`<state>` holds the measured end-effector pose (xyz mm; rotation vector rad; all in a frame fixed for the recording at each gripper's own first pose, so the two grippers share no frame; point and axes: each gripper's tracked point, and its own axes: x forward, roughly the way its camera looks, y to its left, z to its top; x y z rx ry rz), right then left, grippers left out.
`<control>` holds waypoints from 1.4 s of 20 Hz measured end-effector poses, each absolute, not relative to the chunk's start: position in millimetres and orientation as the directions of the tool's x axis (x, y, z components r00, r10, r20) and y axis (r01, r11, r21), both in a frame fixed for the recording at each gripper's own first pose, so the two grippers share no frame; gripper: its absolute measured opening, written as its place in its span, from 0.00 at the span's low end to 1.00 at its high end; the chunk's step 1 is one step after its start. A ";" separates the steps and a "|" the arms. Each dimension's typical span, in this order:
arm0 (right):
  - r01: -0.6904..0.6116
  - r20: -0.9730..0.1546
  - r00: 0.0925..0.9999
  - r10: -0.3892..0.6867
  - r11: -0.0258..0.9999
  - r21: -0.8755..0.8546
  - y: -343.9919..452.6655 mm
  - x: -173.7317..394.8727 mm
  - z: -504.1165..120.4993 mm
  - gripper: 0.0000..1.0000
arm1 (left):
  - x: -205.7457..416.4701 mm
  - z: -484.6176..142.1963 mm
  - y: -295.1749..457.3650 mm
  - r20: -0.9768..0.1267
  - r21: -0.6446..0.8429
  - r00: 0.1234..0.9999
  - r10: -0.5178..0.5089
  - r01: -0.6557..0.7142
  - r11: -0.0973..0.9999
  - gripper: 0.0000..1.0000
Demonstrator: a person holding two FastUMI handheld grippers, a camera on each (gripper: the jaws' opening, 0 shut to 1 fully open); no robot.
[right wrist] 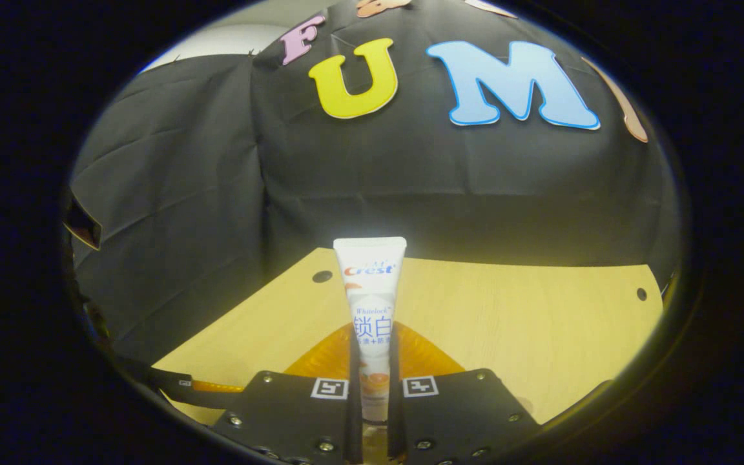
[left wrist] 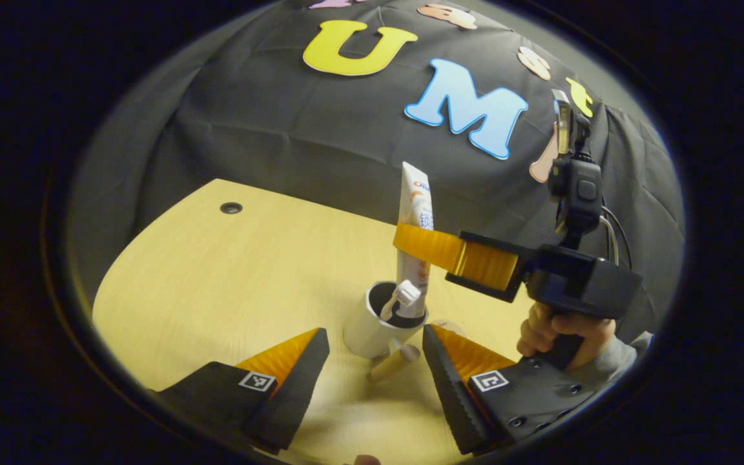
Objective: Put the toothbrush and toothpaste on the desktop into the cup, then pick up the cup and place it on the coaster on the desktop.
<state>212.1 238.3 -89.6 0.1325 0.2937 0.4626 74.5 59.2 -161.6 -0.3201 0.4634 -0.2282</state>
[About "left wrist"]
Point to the wooden desktop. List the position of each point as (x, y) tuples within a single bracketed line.
[(217, 290)]

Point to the pale purple toothbrush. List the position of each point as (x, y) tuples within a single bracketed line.
[(406, 294)]

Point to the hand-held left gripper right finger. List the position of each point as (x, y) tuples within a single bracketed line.
[(446, 394)]

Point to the black desk grommet hole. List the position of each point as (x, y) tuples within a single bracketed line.
[(230, 207)]

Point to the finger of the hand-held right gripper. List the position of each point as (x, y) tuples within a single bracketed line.
[(485, 268)]

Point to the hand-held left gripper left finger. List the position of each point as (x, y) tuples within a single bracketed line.
[(301, 387)]

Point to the black backdrop cloth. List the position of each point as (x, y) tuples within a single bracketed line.
[(281, 129)]

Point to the white toothpaste tube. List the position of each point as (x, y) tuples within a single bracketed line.
[(414, 194)]

